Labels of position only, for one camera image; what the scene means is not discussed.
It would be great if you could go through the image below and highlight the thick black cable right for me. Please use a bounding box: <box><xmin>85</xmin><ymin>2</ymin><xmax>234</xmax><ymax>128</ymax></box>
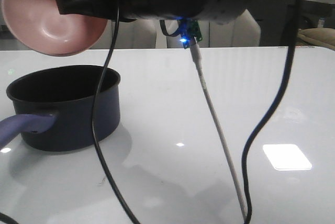
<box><xmin>241</xmin><ymin>0</ymin><xmax>307</xmax><ymax>224</ymax></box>

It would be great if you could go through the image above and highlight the beige upholstered chair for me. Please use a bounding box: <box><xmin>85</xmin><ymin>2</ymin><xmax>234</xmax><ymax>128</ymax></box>
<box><xmin>166</xmin><ymin>9</ymin><xmax>261</xmax><ymax>48</ymax></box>
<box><xmin>91</xmin><ymin>20</ymin><xmax>157</xmax><ymax>49</ymax></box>

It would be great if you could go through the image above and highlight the white cable of gripper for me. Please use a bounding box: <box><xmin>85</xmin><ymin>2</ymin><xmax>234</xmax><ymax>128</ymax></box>
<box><xmin>189</xmin><ymin>38</ymin><xmax>248</xmax><ymax>221</ymax></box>

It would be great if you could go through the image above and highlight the left beige upholstered chair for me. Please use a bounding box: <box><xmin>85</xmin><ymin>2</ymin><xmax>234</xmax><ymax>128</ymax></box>
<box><xmin>91</xmin><ymin>20</ymin><xmax>157</xmax><ymax>49</ymax></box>

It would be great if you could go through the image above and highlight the thin black cable gripper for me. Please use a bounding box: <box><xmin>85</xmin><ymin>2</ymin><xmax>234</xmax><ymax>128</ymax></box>
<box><xmin>91</xmin><ymin>4</ymin><xmax>142</xmax><ymax>224</ymax></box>

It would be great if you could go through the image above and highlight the pink bowl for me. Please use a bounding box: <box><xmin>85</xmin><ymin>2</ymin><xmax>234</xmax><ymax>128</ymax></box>
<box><xmin>1</xmin><ymin>0</ymin><xmax>107</xmax><ymax>57</ymax></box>

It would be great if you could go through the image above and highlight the beige cushion at right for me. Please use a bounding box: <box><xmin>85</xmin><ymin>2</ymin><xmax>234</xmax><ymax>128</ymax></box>
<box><xmin>297</xmin><ymin>28</ymin><xmax>334</xmax><ymax>50</ymax></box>

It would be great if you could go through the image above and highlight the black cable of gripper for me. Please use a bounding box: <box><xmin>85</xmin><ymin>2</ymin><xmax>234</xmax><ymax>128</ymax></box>
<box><xmin>0</xmin><ymin>211</ymin><xmax>19</xmax><ymax>224</ymax></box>

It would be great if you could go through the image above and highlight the dark grey sideboard counter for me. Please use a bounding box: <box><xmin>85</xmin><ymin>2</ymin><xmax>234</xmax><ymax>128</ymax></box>
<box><xmin>248</xmin><ymin>0</ymin><xmax>334</xmax><ymax>46</ymax></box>

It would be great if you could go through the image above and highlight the right beige upholstered chair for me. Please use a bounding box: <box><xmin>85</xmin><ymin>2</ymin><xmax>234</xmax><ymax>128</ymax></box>
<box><xmin>166</xmin><ymin>9</ymin><xmax>261</xmax><ymax>48</ymax></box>

